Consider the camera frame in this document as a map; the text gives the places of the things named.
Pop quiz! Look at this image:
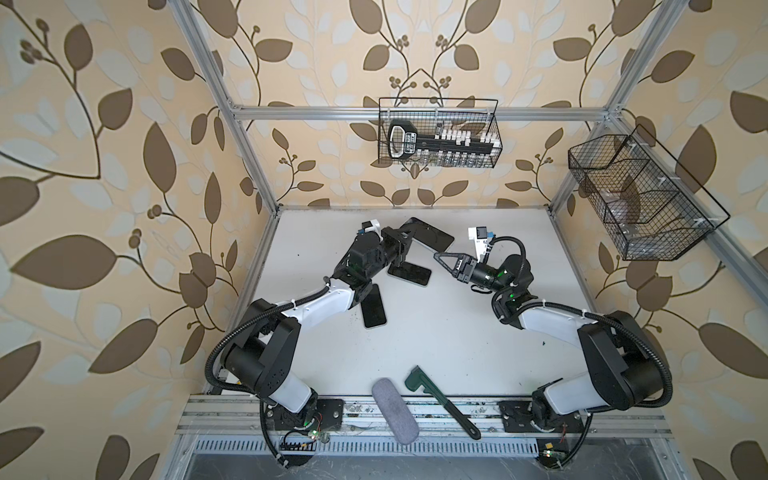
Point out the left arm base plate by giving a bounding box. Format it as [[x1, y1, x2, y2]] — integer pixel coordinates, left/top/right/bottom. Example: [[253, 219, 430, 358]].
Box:
[[259, 397, 345, 469]]

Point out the grey felt glasses case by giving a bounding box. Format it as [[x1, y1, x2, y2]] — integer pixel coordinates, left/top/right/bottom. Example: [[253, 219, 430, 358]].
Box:
[[372, 378, 420, 445]]

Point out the right black wire basket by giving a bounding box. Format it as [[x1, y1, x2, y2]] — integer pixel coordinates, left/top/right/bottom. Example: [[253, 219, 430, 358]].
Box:
[[568, 124, 731, 261]]

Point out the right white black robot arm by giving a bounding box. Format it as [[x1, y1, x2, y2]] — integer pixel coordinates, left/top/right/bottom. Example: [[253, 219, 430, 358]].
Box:
[[434, 237, 674, 422]]

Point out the green pipe wrench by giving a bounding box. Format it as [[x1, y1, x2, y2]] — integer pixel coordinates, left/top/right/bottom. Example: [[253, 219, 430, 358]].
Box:
[[405, 366, 482, 441]]

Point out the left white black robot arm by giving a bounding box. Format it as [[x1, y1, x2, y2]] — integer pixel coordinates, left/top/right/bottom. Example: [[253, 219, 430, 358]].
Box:
[[204, 221, 413, 421]]

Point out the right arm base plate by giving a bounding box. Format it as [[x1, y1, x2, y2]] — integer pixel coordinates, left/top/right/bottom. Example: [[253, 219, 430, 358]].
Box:
[[498, 400, 593, 470]]

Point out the black smartphone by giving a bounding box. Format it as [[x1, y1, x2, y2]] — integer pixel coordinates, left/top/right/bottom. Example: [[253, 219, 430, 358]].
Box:
[[360, 284, 387, 329], [387, 261, 432, 287], [401, 217, 455, 253]]

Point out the black socket tool set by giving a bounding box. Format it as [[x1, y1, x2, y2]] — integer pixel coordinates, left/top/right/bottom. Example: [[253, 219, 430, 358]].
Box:
[[384, 120, 502, 162]]

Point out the black wire basket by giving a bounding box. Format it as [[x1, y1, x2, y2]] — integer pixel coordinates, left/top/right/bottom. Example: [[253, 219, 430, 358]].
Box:
[[568, 124, 731, 261], [378, 96, 503, 169]]

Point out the back black wire basket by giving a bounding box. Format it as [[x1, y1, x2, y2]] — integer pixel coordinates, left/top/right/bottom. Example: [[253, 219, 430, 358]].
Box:
[[378, 96, 503, 169]]

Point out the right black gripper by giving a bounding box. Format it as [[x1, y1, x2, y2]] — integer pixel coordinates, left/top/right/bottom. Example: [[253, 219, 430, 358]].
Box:
[[435, 253, 509, 300]]

